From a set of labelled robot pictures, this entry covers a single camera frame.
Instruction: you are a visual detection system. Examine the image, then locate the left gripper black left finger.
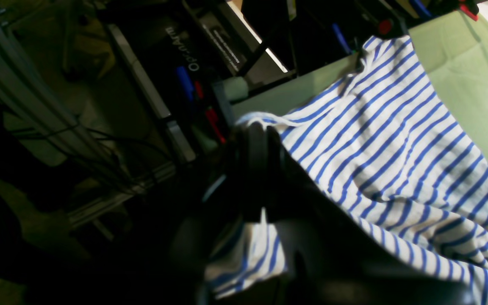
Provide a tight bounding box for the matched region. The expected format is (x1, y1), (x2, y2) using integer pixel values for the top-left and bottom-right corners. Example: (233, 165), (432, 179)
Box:
(168, 123), (270, 305)

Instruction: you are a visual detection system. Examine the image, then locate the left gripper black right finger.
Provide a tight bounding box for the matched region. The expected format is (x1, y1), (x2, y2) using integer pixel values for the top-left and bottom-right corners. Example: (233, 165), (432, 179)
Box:
(265, 127), (476, 305)

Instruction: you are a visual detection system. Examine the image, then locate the blue white striped t-shirt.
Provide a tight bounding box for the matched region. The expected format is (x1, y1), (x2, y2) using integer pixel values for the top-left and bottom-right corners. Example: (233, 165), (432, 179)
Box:
(204, 35), (488, 305)

